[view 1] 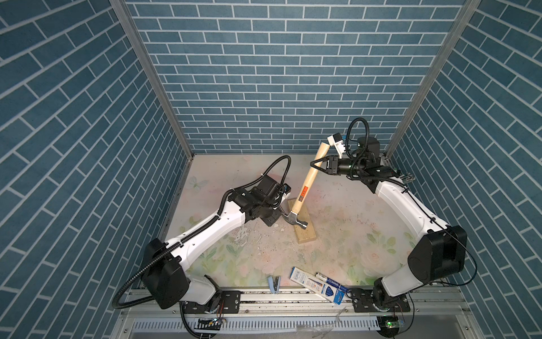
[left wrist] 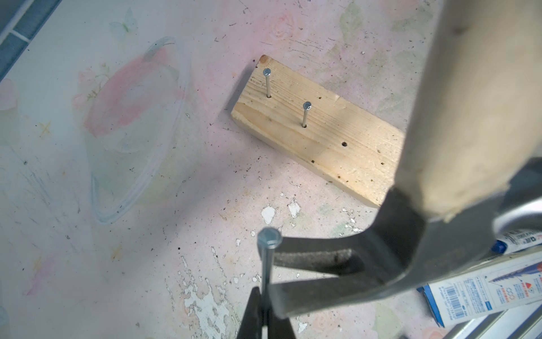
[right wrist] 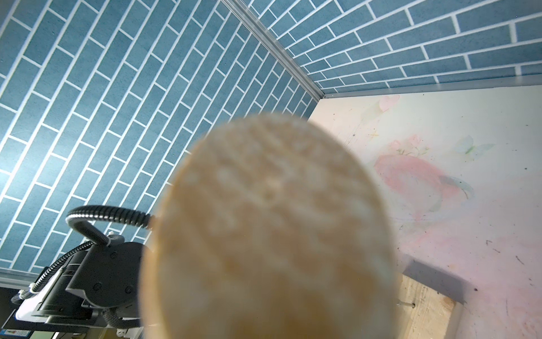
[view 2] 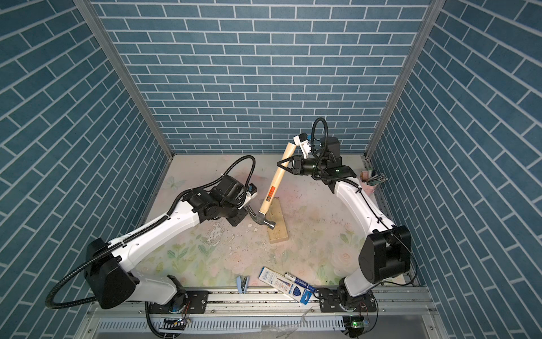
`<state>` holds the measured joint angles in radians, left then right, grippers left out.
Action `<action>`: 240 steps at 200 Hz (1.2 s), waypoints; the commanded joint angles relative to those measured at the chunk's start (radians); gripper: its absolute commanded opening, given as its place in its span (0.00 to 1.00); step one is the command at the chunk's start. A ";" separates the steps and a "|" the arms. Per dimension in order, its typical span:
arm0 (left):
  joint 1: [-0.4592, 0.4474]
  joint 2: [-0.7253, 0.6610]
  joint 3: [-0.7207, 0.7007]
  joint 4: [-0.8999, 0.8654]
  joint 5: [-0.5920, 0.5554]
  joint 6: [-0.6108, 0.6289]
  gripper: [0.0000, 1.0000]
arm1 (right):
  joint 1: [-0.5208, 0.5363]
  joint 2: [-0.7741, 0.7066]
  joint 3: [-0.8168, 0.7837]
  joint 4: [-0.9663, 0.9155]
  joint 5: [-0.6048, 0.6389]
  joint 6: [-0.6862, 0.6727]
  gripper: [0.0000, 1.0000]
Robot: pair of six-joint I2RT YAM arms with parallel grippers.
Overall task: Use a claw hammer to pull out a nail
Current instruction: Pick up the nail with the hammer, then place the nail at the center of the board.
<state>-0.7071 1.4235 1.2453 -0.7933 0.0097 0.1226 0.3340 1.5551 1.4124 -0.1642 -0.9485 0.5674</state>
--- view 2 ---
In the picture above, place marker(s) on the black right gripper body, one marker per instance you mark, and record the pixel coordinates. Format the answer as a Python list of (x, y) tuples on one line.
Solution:
[(309, 168)]

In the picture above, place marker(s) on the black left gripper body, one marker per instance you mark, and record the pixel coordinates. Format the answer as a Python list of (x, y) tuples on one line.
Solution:
[(235, 215)]

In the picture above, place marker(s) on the steel claw hammer wooden handle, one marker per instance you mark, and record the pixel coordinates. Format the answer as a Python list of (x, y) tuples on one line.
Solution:
[(260, 217)]

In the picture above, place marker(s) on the wooden block with nails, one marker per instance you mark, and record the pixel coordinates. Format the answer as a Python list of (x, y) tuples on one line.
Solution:
[(279, 233)]

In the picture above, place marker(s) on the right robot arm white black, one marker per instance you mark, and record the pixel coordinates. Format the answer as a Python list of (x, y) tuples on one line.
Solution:
[(386, 251)]

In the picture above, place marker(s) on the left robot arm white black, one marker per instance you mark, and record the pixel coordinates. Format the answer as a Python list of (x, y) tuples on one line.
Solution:
[(109, 266)]

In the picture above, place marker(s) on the blue clip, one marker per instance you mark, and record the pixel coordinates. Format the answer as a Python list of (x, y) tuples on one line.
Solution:
[(242, 284)]

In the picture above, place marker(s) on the pink pen holder bucket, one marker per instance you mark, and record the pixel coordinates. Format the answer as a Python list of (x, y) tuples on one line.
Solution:
[(367, 188)]

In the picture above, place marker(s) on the blue white toothpaste box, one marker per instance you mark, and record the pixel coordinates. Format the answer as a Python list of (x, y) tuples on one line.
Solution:
[(284, 285)]

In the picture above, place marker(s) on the blue white tube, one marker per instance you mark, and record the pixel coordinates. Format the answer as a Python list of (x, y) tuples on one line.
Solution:
[(300, 282)]

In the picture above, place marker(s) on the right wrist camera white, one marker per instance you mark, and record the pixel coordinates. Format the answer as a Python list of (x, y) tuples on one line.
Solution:
[(303, 142)]

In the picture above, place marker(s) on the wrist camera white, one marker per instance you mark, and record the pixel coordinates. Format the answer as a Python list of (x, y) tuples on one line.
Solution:
[(251, 192), (303, 142)]

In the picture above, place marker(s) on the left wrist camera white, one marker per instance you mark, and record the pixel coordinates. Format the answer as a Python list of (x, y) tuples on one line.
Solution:
[(251, 192)]

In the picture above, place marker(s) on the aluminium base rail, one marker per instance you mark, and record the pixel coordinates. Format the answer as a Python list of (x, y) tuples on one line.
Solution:
[(263, 312)]

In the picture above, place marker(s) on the aluminium right corner post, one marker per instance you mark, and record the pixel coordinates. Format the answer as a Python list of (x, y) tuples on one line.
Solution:
[(427, 24)]

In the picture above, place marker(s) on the aluminium corner post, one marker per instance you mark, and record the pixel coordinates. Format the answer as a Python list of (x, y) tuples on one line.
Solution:
[(99, 31), (427, 24)]

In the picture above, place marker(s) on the aluminium left corner post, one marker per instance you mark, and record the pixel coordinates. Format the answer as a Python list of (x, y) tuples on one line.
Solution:
[(99, 31)]

